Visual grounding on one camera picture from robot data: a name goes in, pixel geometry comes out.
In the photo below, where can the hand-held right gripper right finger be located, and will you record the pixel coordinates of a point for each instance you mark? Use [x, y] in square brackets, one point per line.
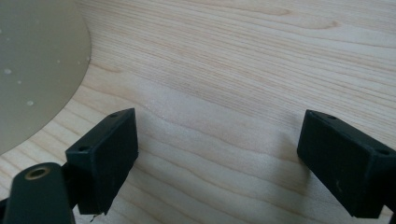
[345, 168]

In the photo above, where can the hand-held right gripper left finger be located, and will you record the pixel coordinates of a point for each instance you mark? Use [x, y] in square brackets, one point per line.
[102, 161]

